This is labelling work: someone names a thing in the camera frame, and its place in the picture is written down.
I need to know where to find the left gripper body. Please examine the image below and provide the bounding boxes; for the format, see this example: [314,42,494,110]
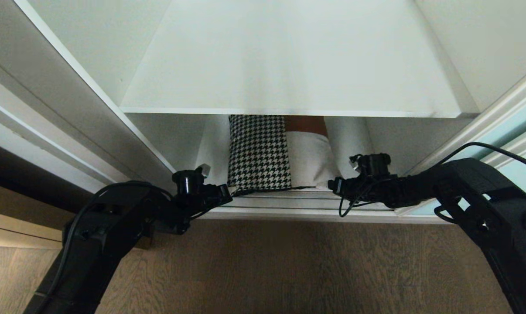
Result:
[201,183,234,209]

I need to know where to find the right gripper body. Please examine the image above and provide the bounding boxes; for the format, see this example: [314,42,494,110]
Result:
[328,174,396,208]

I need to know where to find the sliding door with pale glass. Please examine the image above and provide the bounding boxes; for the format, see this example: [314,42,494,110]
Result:
[394,63,526,217]

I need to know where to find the white wardrobe shelf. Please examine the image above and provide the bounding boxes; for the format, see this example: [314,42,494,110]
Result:
[120,0,480,119]

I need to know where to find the white wardrobe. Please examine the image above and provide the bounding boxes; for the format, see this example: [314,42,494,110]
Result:
[14,0,526,224]

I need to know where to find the white sliding wardrobe door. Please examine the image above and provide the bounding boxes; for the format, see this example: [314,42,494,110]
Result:
[0,0,176,195]

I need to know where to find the white hanging garment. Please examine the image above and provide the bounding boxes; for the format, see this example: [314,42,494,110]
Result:
[323,116,373,180]
[195,115,231,186]

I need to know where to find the black white houndstooth garment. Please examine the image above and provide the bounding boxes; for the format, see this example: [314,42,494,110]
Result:
[227,115,293,193]

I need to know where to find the white folded garment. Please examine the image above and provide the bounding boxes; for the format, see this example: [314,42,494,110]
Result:
[286,131,341,189]

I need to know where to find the brown garment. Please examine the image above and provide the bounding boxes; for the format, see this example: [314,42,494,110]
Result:
[284,116,329,137]

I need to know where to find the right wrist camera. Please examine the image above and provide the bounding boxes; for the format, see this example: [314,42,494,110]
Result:
[349,153,393,177]

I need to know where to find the wardrobe floor track rail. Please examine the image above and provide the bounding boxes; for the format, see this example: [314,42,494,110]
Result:
[193,188,447,225]

